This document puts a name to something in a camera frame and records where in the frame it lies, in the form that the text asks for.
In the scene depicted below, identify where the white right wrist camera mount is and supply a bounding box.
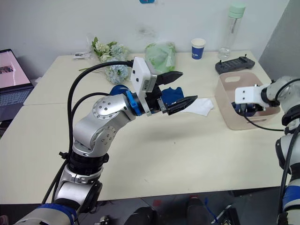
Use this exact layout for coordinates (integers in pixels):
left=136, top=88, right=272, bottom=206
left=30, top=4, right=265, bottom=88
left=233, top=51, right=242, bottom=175
left=235, top=85, right=269, bottom=106

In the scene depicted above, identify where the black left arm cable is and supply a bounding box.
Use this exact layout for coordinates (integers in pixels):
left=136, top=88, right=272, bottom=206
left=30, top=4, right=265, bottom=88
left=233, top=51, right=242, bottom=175
left=71, top=92, right=111, bottom=154
left=41, top=60, right=135, bottom=206

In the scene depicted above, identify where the open laptop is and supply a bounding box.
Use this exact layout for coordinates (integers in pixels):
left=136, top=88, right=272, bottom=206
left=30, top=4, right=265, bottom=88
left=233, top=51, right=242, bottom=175
left=0, top=48, right=35, bottom=122

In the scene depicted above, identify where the black remote controller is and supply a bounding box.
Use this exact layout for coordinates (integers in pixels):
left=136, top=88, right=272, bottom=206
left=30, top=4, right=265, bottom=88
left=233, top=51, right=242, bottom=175
left=215, top=55, right=256, bottom=75

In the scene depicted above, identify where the green plastic bag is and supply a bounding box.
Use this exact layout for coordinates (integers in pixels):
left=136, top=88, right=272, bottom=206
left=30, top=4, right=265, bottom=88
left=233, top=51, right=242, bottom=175
left=144, top=41, right=177, bottom=74

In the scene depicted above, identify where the white sock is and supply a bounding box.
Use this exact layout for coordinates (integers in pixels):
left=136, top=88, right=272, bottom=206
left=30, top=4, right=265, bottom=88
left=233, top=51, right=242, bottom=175
left=185, top=97, right=215, bottom=117

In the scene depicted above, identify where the clear bottle with green lid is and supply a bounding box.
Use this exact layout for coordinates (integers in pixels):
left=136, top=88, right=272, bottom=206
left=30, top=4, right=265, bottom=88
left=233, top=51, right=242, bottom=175
left=217, top=3, right=247, bottom=60

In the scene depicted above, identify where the blue and white paper cup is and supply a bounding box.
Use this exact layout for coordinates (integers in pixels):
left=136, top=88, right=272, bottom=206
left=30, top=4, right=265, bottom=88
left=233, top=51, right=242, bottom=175
left=191, top=38, right=206, bottom=60

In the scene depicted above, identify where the artificial flower bouquet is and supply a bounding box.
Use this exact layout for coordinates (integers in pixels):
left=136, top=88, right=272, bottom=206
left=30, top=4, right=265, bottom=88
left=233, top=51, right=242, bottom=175
left=79, top=37, right=132, bottom=85

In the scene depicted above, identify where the small white card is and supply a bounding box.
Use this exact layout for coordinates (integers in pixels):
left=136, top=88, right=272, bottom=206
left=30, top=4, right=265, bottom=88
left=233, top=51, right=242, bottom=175
left=72, top=52, right=91, bottom=60

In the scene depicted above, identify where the dark rounded shape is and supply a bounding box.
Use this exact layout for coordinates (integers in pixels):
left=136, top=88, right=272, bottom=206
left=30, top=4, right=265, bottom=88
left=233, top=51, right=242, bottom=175
left=187, top=195, right=212, bottom=225
left=121, top=206, right=158, bottom=225

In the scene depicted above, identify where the black equipment frame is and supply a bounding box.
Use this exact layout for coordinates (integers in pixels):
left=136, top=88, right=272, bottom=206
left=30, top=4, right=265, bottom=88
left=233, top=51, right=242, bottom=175
left=215, top=204, right=240, bottom=225

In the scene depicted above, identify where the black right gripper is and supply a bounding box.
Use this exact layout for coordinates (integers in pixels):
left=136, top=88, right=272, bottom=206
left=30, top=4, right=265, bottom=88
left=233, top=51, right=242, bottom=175
left=232, top=102, right=267, bottom=117

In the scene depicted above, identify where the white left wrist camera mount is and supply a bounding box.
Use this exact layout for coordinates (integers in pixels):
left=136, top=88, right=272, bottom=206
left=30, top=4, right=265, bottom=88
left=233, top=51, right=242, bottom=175
left=130, top=57, right=158, bottom=97

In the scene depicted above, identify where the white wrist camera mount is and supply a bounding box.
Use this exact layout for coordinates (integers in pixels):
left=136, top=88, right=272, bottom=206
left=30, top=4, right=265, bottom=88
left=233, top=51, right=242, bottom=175
left=130, top=57, right=158, bottom=97
left=235, top=85, right=269, bottom=106

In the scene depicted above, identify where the blue ankle sock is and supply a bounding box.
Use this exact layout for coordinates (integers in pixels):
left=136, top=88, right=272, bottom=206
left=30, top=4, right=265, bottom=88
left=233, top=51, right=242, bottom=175
left=161, top=86, right=186, bottom=106

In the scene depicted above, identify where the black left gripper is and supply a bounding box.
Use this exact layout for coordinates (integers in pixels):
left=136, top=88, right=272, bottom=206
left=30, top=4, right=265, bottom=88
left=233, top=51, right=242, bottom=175
left=146, top=71, right=199, bottom=116

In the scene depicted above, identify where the beige plastic container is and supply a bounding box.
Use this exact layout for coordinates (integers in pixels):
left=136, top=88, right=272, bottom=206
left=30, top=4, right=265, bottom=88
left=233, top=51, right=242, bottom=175
left=215, top=72, right=282, bottom=131

